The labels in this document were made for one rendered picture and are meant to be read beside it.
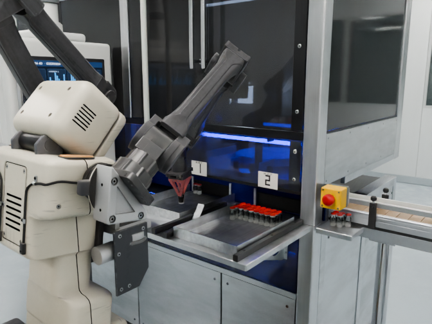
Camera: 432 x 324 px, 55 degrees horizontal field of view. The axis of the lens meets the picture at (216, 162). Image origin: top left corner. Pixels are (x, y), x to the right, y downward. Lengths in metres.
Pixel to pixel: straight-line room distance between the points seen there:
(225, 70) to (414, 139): 5.15
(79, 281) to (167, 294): 1.11
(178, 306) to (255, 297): 0.48
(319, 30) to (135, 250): 0.89
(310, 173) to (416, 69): 4.69
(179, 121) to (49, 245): 0.39
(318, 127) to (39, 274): 0.94
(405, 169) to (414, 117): 0.71
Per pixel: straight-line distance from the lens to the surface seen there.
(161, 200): 1.79
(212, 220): 1.53
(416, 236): 1.52
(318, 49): 1.43
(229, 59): 1.10
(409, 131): 6.10
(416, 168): 6.14
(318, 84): 1.43
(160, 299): 2.18
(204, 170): 1.74
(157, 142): 0.90
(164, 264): 2.07
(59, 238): 0.97
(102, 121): 0.96
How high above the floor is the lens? 1.39
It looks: 11 degrees down
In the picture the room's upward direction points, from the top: straight up
